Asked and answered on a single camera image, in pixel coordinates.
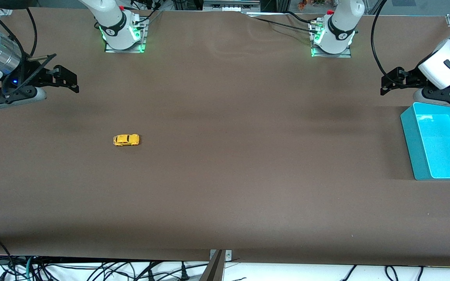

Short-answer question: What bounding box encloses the brown table cover sheet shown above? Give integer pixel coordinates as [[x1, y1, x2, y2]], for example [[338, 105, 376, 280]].
[[0, 7, 450, 268]]

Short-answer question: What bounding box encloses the dark brown pole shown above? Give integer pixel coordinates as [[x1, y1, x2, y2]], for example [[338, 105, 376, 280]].
[[199, 250, 225, 281]]

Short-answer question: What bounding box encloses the yellow beetle toy car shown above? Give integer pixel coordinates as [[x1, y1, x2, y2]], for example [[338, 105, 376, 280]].
[[113, 134, 140, 147]]

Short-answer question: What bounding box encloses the grey power strip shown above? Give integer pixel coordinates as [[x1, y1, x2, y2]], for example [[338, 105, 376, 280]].
[[203, 0, 261, 12]]

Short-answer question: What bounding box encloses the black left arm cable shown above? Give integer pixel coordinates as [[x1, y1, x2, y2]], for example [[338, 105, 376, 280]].
[[371, 0, 399, 87]]

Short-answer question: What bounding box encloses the small metal bracket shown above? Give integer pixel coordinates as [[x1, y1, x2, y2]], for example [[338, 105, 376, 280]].
[[209, 250, 232, 261]]

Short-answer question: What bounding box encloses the black base cable bundle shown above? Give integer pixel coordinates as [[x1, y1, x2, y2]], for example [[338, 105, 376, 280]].
[[129, 0, 164, 25]]

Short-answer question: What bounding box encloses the long black table cable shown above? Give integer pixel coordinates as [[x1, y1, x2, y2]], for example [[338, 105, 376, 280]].
[[245, 13, 320, 34]]

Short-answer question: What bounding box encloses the short black table cable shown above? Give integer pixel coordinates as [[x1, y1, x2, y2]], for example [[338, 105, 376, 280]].
[[284, 11, 314, 24]]

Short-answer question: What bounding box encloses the teal plastic bin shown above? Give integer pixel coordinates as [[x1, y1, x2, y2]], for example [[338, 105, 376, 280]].
[[400, 102, 450, 181]]

